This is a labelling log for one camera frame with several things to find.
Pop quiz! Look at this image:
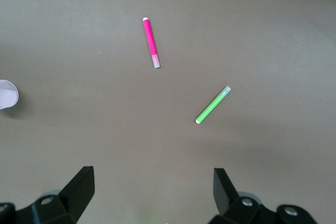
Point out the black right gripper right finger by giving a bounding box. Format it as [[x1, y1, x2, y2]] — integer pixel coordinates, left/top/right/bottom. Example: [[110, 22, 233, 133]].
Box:
[[207, 167, 279, 224]]

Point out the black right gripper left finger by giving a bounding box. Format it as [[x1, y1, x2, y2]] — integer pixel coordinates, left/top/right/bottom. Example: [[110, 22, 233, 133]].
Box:
[[14, 166, 96, 224]]

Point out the pink marker pen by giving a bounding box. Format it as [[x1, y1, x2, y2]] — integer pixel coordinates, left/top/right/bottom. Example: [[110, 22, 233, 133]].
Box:
[[142, 17, 162, 69]]

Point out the green marker pen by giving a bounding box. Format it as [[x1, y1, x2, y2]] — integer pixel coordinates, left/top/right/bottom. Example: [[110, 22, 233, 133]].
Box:
[[195, 85, 233, 125]]

